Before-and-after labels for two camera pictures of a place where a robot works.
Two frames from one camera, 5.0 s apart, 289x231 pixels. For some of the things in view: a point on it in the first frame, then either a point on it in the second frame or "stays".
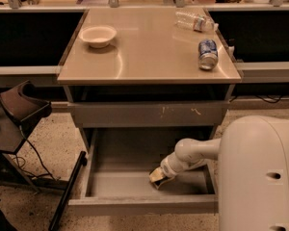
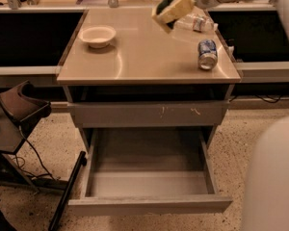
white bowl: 97,37 stays
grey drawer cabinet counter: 147,67 stays
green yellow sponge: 156,176 to 165,25
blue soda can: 208,55 stays
